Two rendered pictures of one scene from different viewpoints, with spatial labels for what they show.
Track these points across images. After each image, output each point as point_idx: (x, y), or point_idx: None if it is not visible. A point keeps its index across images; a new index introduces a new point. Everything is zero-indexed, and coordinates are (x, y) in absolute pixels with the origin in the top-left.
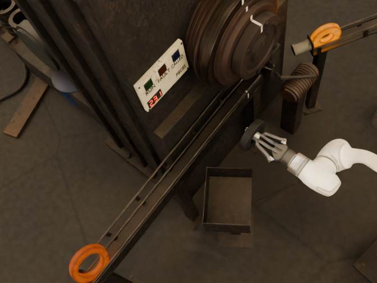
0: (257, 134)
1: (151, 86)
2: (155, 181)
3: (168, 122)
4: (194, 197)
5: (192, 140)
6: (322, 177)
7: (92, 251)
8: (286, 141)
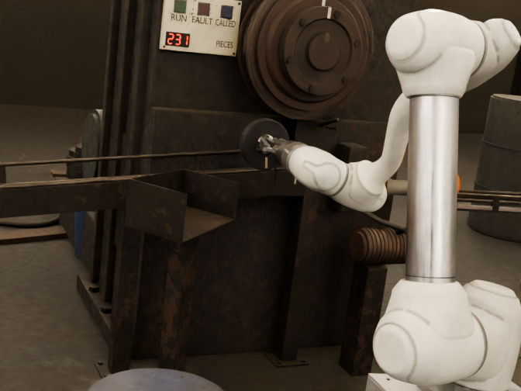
0: (270, 136)
1: (181, 11)
2: (103, 316)
3: (175, 108)
4: (139, 361)
5: None
6: (317, 151)
7: None
8: (336, 376)
